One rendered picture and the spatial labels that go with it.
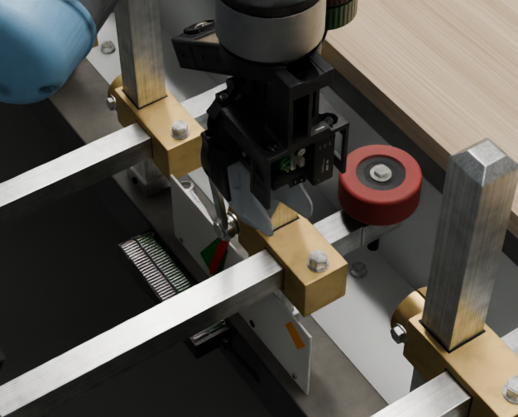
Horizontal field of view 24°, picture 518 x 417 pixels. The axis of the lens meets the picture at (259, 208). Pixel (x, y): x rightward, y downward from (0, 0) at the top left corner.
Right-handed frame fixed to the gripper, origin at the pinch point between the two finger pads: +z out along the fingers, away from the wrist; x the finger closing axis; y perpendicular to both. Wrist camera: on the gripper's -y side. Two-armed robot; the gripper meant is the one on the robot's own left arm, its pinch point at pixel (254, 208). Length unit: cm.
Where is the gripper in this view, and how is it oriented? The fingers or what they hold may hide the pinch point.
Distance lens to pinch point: 98.6
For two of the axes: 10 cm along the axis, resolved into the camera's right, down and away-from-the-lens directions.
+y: 5.4, 6.3, -5.6
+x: 8.4, -4.0, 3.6
